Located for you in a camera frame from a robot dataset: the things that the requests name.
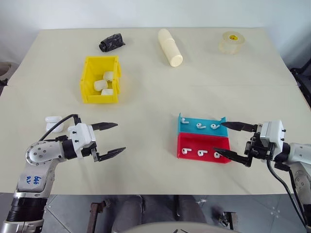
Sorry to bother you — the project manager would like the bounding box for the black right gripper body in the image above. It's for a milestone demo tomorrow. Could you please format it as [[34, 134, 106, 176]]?
[[244, 123, 276, 168]]

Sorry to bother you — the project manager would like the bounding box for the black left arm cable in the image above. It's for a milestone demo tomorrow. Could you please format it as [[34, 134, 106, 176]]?
[[38, 114, 82, 142]]

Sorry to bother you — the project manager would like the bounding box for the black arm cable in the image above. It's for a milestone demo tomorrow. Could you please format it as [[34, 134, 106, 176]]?
[[38, 114, 82, 142], [266, 157, 310, 230]]

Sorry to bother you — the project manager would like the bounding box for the dark round background object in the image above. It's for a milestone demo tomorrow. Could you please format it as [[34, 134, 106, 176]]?
[[0, 61, 17, 86]]

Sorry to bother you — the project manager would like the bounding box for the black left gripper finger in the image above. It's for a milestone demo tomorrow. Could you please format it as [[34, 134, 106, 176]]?
[[96, 147, 127, 162], [90, 122, 119, 132]]

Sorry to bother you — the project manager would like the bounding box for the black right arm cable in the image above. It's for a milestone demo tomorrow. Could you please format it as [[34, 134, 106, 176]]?
[[266, 157, 310, 230]]

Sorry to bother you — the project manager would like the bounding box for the blue plastic tray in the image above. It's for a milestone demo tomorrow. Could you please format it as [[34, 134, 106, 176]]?
[[176, 112, 229, 138]]

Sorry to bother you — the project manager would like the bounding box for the rusty metal bracket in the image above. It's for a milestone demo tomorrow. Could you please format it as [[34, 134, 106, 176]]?
[[86, 199, 113, 233]]

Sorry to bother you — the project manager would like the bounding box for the black crumpled plastic bag roll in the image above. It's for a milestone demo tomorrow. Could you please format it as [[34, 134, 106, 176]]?
[[98, 32, 126, 52]]

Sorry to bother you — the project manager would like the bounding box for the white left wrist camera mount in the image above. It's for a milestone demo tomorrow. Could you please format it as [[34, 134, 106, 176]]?
[[67, 123, 98, 159]]

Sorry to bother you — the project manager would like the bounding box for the black background frame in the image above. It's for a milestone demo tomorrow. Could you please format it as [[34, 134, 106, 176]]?
[[289, 57, 311, 109]]

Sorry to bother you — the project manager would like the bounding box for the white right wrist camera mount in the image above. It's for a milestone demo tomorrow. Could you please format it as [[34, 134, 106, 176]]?
[[257, 119, 286, 149]]

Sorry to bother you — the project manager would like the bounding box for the yellow plastic bin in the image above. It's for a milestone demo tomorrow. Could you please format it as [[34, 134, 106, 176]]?
[[79, 55, 122, 105]]

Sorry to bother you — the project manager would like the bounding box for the clear tape roll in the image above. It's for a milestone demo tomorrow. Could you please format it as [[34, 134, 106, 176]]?
[[218, 31, 245, 55]]

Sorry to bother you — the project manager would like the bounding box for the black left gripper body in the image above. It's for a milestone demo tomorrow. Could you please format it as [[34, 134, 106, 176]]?
[[80, 142, 101, 163]]

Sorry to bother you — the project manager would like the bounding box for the cream plastic cylinder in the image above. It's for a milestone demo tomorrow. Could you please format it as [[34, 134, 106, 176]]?
[[157, 28, 184, 68]]

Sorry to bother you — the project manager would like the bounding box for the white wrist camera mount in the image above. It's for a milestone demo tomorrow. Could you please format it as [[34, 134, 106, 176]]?
[[257, 119, 286, 149], [67, 123, 98, 159]]

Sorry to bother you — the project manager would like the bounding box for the red plastic tray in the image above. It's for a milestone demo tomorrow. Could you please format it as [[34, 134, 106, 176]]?
[[176, 133, 232, 165]]

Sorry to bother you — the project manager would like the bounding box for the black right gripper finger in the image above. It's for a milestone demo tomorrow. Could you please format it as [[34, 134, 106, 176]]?
[[212, 147, 249, 166], [221, 121, 258, 133]]

